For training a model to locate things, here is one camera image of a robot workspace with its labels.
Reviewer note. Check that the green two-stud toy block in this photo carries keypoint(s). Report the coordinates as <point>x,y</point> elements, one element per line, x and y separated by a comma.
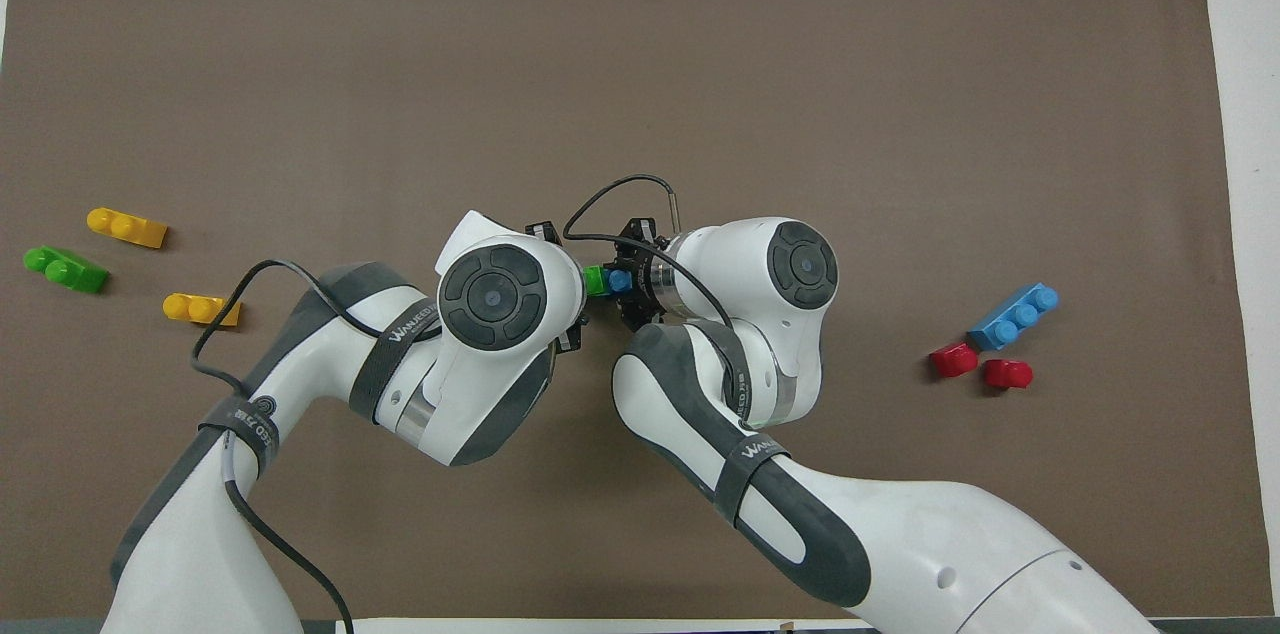
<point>65,268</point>
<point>596,280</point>

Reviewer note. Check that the blue three-stud toy block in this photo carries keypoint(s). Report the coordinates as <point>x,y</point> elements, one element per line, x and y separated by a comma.
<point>1012,317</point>
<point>620,281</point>

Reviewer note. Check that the brown table mat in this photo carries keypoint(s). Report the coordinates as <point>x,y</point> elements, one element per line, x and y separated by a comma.
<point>900,114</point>

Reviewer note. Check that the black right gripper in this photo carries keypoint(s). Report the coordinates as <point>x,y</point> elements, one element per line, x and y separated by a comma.
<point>645,279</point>

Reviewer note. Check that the yellow two-stud toy block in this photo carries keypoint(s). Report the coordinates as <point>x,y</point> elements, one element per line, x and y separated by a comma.
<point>125,227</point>
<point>200,309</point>

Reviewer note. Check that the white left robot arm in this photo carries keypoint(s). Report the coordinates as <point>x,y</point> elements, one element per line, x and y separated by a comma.
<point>300,364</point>

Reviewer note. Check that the red one-stud toy block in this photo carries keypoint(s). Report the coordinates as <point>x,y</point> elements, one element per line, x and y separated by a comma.
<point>1008,373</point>
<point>954,360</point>

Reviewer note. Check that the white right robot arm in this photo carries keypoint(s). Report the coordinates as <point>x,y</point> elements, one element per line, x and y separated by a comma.
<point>900,534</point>

